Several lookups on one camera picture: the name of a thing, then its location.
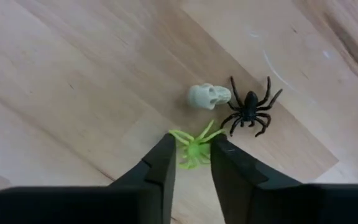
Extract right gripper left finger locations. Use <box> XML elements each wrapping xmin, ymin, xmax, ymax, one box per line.
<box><xmin>0</xmin><ymin>133</ymin><xmax>177</xmax><ymax>224</ymax></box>

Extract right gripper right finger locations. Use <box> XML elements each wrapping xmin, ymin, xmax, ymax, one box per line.
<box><xmin>210</xmin><ymin>133</ymin><xmax>358</xmax><ymax>224</ymax></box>

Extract green plastic toy spider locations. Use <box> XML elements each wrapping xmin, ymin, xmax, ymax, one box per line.
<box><xmin>168</xmin><ymin>119</ymin><xmax>226</xmax><ymax>170</ymax></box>

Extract black plastic toy spider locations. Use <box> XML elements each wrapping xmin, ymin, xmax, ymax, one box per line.
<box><xmin>219</xmin><ymin>76</ymin><xmax>283</xmax><ymax>138</ymax></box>

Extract white plastic toy skull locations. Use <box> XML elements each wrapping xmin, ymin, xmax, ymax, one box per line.
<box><xmin>187</xmin><ymin>82</ymin><xmax>232</xmax><ymax>111</ymax></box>

